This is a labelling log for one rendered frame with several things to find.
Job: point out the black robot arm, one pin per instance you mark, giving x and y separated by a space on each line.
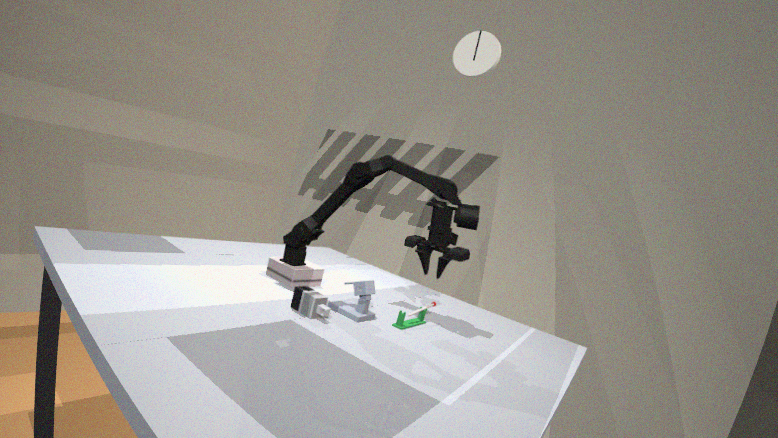
359 175

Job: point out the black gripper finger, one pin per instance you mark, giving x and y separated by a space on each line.
442 263
425 259

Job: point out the grey tapered pin with red cap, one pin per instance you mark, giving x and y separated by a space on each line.
414 312

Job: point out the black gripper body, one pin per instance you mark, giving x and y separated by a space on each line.
438 237

